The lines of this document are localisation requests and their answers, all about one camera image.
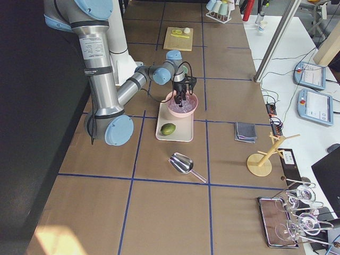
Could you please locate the near teach pendant tablet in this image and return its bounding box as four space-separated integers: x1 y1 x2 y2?
297 89 334 126

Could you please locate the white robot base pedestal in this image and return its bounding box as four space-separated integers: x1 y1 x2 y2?
107 0 142 86

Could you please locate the far teach pendant tablet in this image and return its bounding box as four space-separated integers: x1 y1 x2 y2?
294 62 326 91

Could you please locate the aluminium frame post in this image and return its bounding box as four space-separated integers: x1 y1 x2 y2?
254 0 301 83

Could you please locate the stainless steel ice scoop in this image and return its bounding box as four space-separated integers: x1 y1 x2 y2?
168 152 207 183

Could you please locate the cup rack with wooden handle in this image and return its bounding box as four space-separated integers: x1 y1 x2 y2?
205 0 235 24

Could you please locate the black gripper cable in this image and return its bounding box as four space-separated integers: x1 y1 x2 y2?
138 61 193 103

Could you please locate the red bottle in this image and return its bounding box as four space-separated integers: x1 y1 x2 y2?
242 0 255 22

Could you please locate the pile of clear ice cubes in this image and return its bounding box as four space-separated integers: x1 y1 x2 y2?
167 97 197 113

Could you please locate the wooden mug tree stand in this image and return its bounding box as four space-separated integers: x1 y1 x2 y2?
246 132 300 177

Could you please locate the green avocado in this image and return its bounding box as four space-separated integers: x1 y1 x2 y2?
160 123 176 136

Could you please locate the metal tray with glasses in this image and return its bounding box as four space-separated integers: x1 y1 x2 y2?
257 176 334 249

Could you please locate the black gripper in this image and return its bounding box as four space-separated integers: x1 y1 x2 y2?
173 75 197 107

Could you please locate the teach pendant tablet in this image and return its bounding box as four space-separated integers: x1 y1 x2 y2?
297 89 334 126
294 62 326 91

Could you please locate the mint green bowl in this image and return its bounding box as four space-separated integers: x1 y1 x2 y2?
182 65 188 74

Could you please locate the folded grey cloth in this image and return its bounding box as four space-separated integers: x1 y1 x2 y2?
234 122 257 143

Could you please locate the clear water bottle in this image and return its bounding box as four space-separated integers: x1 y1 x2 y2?
255 11 265 25

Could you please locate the yellow plastic knife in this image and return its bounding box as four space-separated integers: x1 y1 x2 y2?
171 33 190 39

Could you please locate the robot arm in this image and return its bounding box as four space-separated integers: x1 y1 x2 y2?
44 1 197 146

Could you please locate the cream rectangular tray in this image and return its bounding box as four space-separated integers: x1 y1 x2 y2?
156 103 194 142

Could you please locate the pink bowl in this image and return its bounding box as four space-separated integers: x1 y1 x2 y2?
165 92 198 118

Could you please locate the bamboo cutting board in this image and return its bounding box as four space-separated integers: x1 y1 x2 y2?
163 27 193 52

